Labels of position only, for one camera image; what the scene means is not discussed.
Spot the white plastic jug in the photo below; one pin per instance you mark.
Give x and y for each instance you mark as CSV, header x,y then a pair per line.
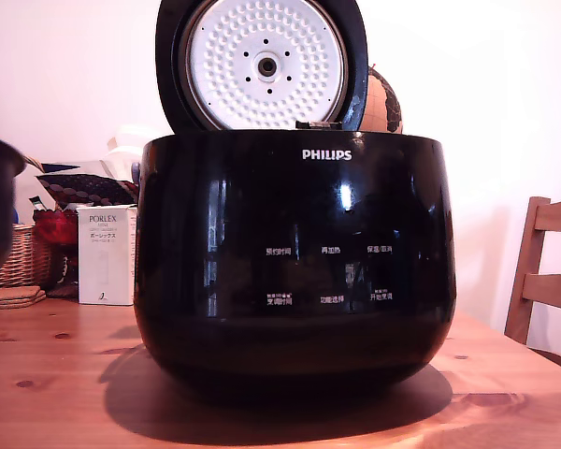
x,y
121,149

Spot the woven wicker basket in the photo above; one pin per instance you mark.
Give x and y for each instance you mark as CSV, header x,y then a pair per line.
x,y
25,257

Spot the wooden chair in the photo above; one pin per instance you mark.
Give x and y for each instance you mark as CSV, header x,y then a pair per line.
x,y
535,262

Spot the black Philips rice cooker body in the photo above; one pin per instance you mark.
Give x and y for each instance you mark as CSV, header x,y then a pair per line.
x,y
294,210

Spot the black rice cooker lid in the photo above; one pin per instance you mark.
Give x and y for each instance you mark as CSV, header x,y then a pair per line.
x,y
262,65

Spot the white Porlex box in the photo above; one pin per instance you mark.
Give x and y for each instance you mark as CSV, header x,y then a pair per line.
x,y
105,262

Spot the dark dotted patterned cloth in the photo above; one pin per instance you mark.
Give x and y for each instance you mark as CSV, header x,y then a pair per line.
x,y
89,187

